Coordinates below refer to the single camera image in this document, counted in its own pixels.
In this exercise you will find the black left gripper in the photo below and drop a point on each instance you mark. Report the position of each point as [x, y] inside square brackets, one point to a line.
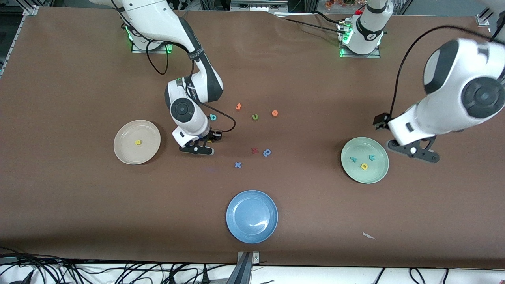
[381, 120]

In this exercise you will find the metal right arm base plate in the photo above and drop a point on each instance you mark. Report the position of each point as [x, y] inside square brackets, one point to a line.
[138, 50]

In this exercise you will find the light green round plate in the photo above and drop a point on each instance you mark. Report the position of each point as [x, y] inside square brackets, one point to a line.
[365, 177]

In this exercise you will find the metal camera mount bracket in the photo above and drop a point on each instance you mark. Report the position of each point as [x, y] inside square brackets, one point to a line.
[247, 262]

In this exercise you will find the white paper scrap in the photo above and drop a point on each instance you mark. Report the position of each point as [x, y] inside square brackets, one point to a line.
[369, 236]

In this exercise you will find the orange red decoration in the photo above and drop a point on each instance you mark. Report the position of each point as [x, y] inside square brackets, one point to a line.
[339, 3]

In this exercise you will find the blue round plate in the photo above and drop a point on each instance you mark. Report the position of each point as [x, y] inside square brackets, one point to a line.
[251, 216]

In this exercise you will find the grey metal box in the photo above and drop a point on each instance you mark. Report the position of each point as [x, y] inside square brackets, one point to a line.
[258, 5]

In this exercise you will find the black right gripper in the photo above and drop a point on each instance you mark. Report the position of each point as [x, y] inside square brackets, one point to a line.
[213, 136]

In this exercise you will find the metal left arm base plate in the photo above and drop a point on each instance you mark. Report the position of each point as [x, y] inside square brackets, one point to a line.
[361, 56]

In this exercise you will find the aluminium frame rail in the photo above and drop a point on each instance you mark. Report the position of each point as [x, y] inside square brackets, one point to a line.
[484, 17]
[30, 10]

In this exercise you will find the blue rounded foam letter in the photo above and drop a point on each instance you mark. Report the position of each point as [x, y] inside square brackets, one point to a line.
[267, 152]

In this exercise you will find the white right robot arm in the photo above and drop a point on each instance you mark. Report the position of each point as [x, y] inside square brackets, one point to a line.
[154, 15]

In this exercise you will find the beige brown round plate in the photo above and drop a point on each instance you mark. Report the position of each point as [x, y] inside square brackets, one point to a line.
[130, 152]

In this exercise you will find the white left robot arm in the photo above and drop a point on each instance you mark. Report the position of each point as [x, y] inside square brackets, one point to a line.
[442, 114]

